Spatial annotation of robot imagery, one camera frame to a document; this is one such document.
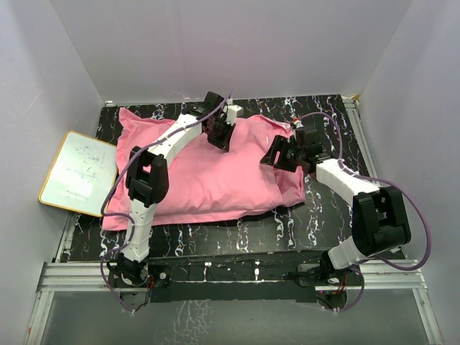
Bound small whiteboard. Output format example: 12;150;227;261
38;131;118;218

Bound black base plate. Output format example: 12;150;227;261
107;251;360;305

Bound aluminium frame rails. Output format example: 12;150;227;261
37;260;443;344

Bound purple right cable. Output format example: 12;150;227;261
294;111;432;312

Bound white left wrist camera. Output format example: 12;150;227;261
223;104;244;125

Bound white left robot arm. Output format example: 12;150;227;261
111;92;243;287

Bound purple cable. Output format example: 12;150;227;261
294;111;432;312
99;86;236;313

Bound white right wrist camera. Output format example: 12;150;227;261
290;118;303;130

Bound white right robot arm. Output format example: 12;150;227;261
260;127;411;285

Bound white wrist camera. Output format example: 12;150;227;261
223;104;244;125
290;118;303;130

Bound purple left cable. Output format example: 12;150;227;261
99;86;236;313

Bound pink satin pillowcase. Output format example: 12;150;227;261
101;106;306;233

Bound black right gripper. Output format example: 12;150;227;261
261;136;305;173

